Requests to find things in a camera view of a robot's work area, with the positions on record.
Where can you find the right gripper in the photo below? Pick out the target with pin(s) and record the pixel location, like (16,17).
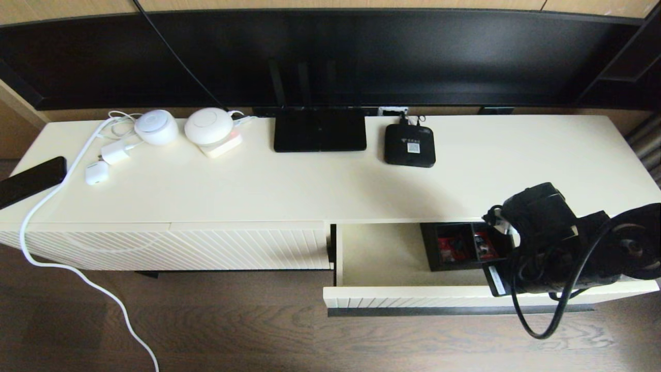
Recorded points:
(503,281)

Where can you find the black compartment organizer box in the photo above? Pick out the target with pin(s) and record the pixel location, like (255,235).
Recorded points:
(426,248)

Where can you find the cream ribbed drawer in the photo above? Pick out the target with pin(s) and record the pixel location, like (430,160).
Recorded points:
(392,258)

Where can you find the white slatted cabinet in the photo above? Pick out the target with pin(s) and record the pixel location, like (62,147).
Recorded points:
(258,191)

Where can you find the red Nescafe sachet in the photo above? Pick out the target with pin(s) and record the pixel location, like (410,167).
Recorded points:
(485,246)

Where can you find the black set-top box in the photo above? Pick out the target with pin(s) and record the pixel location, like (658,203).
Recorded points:
(408,152)

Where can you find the black TV foot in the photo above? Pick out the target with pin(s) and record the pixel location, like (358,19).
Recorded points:
(496,110)

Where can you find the black router with antennas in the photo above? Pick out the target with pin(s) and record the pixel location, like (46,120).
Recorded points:
(320,132)

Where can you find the black flat TV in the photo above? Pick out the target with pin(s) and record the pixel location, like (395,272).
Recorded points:
(413,57)

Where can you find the white box with pink edge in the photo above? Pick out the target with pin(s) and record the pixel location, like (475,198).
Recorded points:
(222,149)

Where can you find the white dome device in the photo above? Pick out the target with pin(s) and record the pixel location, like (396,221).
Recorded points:
(208,126)

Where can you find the white round smart speaker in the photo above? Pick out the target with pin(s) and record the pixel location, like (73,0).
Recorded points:
(156,129)

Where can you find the white charger adapter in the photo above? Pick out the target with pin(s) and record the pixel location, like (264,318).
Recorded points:
(114,153)

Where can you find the white earbud case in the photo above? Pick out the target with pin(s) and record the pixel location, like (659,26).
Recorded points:
(96,173)

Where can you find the black smartphone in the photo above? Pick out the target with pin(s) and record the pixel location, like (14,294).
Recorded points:
(31,182)

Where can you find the white wall socket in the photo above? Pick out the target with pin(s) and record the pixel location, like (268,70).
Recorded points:
(392,110)

